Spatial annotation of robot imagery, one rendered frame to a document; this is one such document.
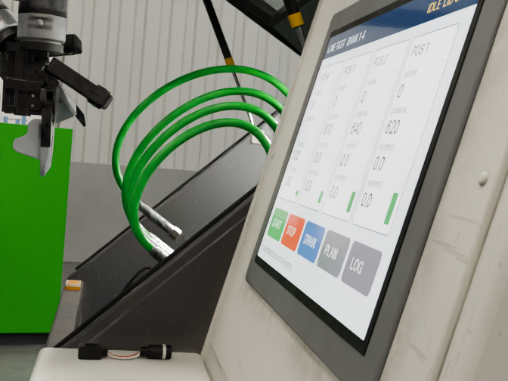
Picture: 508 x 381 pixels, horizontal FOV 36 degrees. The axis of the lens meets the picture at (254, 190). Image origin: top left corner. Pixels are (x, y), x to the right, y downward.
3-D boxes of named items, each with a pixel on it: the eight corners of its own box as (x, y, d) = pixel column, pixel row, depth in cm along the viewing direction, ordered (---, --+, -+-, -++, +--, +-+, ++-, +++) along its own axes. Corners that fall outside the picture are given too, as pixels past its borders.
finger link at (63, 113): (66, 140, 148) (35, 102, 146) (91, 122, 149) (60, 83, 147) (65, 141, 145) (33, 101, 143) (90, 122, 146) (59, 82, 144)
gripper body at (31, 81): (7, 116, 128) (11, 43, 127) (60, 120, 129) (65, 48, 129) (1, 116, 120) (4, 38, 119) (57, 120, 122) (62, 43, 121)
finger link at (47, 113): (40, 146, 126) (43, 92, 125) (51, 147, 126) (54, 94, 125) (38, 147, 121) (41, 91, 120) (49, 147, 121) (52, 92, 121)
